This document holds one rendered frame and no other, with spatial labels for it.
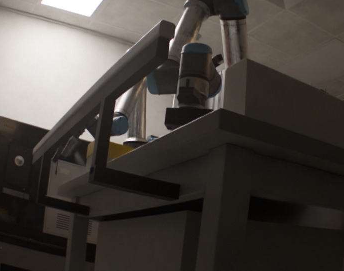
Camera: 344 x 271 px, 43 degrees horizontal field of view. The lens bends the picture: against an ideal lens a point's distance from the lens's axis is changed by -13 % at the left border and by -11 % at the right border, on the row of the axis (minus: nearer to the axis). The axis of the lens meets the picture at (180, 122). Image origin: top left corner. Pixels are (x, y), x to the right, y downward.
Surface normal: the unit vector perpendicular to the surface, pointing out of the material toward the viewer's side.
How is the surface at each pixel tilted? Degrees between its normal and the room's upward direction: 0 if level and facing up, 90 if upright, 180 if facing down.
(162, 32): 90
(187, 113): 90
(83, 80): 90
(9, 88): 90
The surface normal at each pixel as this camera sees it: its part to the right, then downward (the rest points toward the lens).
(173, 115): -0.18, -0.34
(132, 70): -0.87, -0.25
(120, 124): 0.75, -0.06
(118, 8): -0.11, 0.94
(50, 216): 0.48, -0.24
